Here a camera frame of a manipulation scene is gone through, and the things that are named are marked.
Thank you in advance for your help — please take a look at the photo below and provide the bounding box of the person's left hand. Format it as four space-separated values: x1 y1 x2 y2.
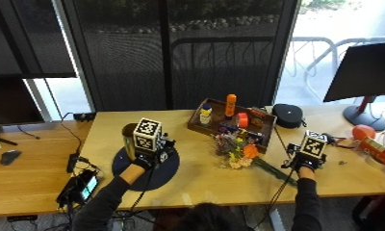
131 138 177 171

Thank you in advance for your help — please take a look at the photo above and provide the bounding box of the orange bottle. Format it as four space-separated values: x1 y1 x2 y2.
224 93 237 118

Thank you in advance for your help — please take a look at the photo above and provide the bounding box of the dark wooden tray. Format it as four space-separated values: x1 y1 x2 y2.
187 97 279 154

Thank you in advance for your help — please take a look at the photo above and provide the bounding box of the flower bouquet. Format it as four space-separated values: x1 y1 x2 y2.
213 128 298 187

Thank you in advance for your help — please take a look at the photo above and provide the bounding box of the white bottle with blue cap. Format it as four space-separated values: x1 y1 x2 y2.
199 103 213 127

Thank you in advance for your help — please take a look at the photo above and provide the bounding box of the person's right hand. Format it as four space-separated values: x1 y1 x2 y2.
281 142 329 172

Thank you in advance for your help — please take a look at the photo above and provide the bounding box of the grey metal bike rack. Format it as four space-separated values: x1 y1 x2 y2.
287 36 385 100

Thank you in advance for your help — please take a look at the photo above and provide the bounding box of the orange ball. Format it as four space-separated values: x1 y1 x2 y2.
352 124 377 141

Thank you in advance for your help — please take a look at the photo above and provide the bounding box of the red cylindrical can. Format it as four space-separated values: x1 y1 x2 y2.
358 137 385 171

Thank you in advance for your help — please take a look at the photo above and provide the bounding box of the black glove cable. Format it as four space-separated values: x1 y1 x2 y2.
128 167 157 214
251 167 297 230

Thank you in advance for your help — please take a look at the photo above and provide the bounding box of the dark grey computer mouse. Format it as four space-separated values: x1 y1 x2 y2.
0 149 22 167

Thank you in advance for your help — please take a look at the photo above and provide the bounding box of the dark blue round mat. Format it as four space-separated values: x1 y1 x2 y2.
111 145 181 193

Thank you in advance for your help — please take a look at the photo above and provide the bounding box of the black power cable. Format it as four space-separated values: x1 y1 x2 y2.
58 112 84 155

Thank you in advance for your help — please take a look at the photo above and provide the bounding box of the black cable clamp box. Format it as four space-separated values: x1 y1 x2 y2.
72 111 96 122

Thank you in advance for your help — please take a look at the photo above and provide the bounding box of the white marker cube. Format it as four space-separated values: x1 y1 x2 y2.
298 129 330 159
132 117 164 153

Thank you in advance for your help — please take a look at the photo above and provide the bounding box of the black smartphone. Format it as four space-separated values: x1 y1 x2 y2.
55 168 100 206

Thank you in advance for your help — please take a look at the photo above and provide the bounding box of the metal cup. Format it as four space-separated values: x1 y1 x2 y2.
122 122 142 162

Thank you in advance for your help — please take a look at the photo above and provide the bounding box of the black power adapter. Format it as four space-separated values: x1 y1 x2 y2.
66 152 82 174

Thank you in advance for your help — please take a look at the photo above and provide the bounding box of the black window blind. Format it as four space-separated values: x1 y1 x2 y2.
59 0 301 112

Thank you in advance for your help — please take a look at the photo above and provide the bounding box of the brown snack packet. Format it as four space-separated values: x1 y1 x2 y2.
249 107 268 132

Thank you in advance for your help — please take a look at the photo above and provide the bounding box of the black monitor with red stand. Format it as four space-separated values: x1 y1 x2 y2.
322 41 385 132

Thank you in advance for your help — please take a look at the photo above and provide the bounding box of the black round case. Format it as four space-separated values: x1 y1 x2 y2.
271 103 308 130

